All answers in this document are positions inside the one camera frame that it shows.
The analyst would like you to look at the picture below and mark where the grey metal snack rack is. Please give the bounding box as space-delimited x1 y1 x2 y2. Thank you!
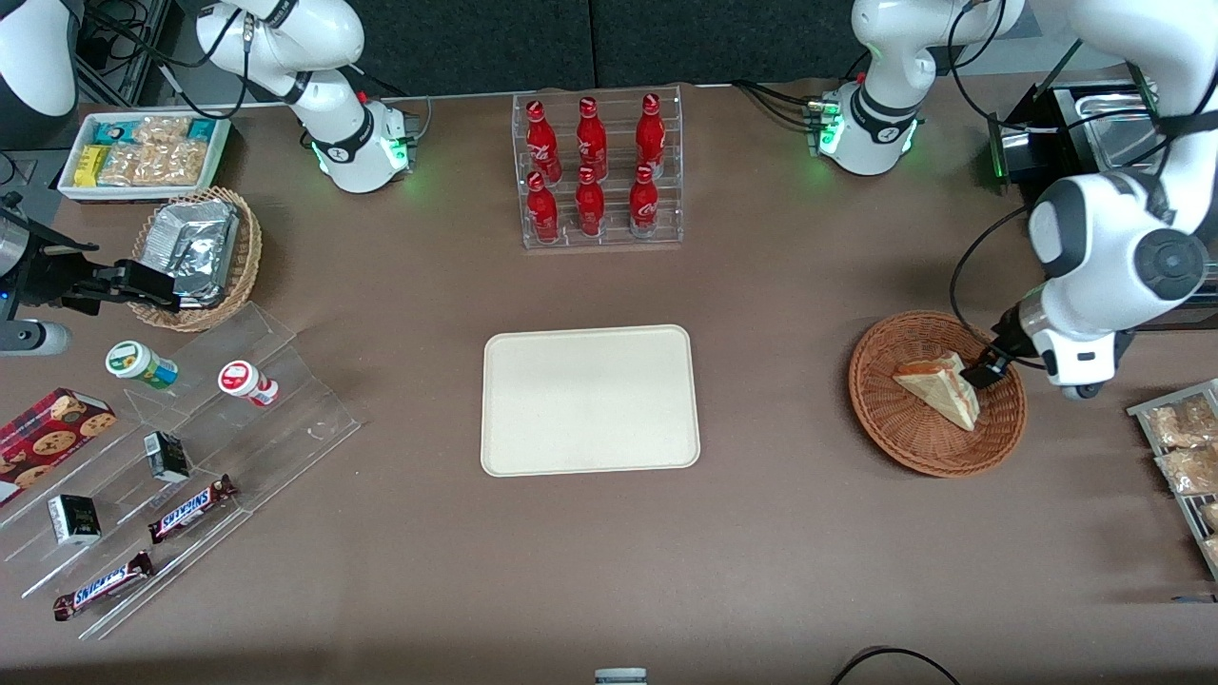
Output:
1127 379 1218 581

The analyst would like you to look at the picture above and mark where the steel warmer pan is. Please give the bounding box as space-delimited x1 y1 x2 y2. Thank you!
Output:
1083 86 1164 170

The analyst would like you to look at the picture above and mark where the red cookie box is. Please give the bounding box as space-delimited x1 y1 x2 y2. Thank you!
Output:
0 386 118 507

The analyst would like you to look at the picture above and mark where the clear acrylic bottle rack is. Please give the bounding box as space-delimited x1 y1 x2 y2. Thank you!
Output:
512 86 684 250

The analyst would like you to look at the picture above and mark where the green lid white cup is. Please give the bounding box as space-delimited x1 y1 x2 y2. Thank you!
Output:
105 340 180 391

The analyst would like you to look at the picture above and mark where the black food warmer cabinet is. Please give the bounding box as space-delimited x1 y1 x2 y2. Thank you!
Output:
988 67 1218 329

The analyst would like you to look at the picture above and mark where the clear acrylic stepped display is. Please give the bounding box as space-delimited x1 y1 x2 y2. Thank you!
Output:
0 303 363 640

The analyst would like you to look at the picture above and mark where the clear nut snack bag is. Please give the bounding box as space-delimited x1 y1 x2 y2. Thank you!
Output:
135 141 206 186
133 116 191 146
100 143 140 186

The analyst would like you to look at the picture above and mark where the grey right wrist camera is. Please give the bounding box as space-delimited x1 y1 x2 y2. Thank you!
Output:
0 321 73 359

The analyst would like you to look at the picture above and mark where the small black carton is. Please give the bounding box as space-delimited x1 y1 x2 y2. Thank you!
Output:
143 430 191 484
48 493 102 547

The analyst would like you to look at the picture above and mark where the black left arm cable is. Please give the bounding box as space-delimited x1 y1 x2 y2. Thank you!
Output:
950 205 1040 367

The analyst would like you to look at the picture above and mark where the black base cable bundle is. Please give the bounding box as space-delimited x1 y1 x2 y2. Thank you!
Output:
733 80 821 130

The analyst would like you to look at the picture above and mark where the red cola bottle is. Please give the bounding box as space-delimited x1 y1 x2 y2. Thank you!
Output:
628 164 660 239
634 92 667 177
525 99 562 184
526 171 560 244
575 96 610 182
574 166 607 239

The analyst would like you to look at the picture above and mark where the light wicker basket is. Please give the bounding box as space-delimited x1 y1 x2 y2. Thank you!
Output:
128 186 264 333

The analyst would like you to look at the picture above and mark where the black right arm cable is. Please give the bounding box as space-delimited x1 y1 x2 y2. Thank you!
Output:
81 0 250 120

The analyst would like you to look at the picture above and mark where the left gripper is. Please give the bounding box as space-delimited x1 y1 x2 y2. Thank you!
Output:
960 290 1050 389

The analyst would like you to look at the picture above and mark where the cream plastic tray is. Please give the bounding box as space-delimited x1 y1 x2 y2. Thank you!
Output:
481 324 702 478

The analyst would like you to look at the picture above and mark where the black looped floor cable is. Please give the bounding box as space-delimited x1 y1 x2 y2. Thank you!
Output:
830 647 962 685

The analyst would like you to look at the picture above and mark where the brown wicker basket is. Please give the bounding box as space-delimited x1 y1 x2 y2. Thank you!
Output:
848 310 1029 479

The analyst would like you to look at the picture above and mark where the triangular sandwich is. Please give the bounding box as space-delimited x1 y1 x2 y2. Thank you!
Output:
892 350 981 433

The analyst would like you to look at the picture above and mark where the silver foil pack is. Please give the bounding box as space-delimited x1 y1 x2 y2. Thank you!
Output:
143 198 241 310

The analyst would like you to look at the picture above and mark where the white snack tray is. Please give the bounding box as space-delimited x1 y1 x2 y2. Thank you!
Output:
57 109 232 203

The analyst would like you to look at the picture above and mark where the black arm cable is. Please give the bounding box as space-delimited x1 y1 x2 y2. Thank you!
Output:
950 205 1040 367
81 0 250 120

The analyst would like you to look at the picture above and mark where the red lid white cup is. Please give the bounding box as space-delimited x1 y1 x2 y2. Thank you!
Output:
217 360 280 408

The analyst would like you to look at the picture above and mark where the dark equipment rack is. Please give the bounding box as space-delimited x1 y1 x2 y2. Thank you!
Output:
76 0 177 106

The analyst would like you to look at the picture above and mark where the brown snickers bar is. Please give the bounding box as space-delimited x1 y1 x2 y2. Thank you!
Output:
52 550 155 622
147 474 239 545

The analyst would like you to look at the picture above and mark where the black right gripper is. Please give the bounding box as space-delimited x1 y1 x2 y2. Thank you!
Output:
0 217 182 317

